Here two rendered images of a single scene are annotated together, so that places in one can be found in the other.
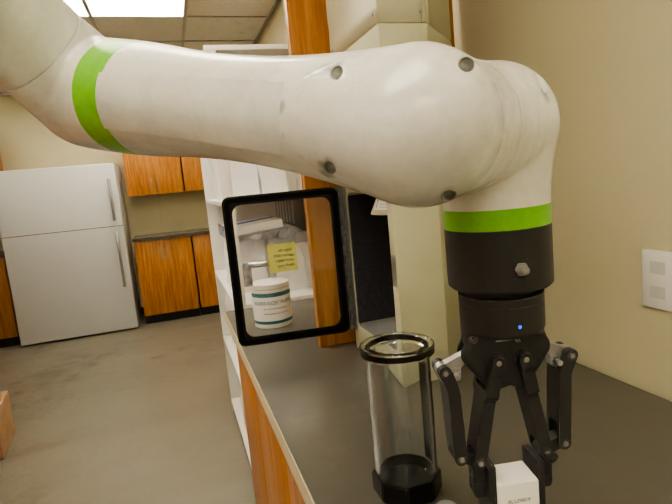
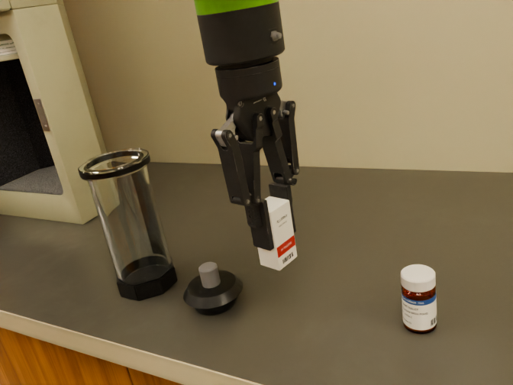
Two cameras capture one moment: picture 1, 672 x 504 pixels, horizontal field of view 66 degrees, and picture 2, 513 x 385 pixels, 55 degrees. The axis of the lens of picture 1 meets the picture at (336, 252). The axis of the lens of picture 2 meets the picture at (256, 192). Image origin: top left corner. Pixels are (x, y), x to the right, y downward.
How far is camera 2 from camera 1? 0.25 m
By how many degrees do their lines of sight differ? 41
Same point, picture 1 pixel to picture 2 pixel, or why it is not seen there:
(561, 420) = (293, 154)
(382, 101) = not seen: outside the picture
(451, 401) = (235, 156)
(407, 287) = (60, 128)
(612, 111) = not seen: outside the picture
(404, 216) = (39, 56)
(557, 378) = (286, 124)
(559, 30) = not seen: outside the picture
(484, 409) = (254, 158)
